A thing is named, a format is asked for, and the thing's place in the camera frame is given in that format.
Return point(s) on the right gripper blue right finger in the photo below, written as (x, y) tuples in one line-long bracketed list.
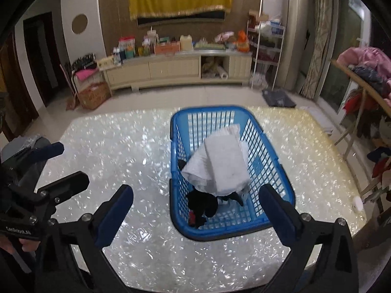
[(322, 256)]

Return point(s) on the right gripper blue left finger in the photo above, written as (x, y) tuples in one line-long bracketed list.
[(75, 249)]

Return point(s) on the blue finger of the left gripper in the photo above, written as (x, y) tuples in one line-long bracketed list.
[(39, 154), (63, 189)]

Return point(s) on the black plush toy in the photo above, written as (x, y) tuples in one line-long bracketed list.
[(199, 206)]

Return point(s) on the white knitted towel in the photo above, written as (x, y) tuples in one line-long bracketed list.
[(197, 170)]

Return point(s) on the white quilted cloth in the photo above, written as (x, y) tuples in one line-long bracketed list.
[(228, 167)]

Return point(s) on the person hand holding gripper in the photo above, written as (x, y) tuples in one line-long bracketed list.
[(25, 245)]

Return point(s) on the grey chair with cloth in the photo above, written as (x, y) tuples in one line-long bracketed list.
[(27, 144)]

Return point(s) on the small white round puck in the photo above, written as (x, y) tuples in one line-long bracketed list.
[(357, 204)]

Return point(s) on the cardboard box on floor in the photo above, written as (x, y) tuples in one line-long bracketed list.
[(94, 95)]

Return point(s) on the pink stool cushion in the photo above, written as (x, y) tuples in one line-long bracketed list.
[(82, 75)]

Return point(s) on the blue plastic laundry basket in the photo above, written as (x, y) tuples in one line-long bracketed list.
[(188, 130)]

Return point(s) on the dark floor mat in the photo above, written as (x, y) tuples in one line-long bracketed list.
[(278, 98)]

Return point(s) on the wooden curved rack table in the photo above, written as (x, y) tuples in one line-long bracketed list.
[(367, 91)]

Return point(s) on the cream TV cabinet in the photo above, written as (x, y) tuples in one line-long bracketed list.
[(181, 68)]

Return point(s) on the pink clothes pile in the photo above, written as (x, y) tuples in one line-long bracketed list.
[(371, 64)]

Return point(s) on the white paper roll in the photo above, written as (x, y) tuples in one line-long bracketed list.
[(222, 73)]

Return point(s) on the yellow cloth covered television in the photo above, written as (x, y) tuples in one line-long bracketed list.
[(158, 11)]

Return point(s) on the white metal shelf rack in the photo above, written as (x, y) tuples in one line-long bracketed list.
[(266, 40)]

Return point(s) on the orange snack bag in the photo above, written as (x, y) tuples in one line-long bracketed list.
[(242, 43)]

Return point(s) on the silver standing air conditioner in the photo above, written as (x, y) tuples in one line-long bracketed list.
[(294, 19)]

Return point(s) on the patterned beige curtain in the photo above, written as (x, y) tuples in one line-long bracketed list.
[(323, 23)]

